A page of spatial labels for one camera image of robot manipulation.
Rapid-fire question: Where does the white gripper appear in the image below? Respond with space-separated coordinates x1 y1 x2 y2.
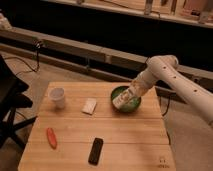
131 70 156 97

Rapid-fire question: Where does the white labelled bottle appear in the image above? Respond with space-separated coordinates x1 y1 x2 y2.
112 86 136 109

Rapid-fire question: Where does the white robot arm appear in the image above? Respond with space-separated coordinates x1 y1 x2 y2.
131 55 213 128

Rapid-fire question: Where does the green ceramic bowl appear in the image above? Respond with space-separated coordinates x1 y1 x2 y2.
111 86 141 113

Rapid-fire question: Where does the white sponge block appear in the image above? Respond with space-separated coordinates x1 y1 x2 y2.
82 98 97 115

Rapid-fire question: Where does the black remote control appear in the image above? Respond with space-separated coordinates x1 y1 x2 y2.
88 138 104 165

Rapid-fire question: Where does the white paper cup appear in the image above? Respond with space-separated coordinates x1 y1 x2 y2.
48 88 65 109

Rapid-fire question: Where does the orange carrot toy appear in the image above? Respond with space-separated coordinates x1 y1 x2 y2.
46 128 57 149

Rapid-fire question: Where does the black office chair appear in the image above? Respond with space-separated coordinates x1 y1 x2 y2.
0 54 36 149

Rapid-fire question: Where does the black cable behind table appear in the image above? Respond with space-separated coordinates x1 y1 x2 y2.
159 95 172 118

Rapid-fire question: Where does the black cable on floor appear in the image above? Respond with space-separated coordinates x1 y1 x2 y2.
3 39 45 77

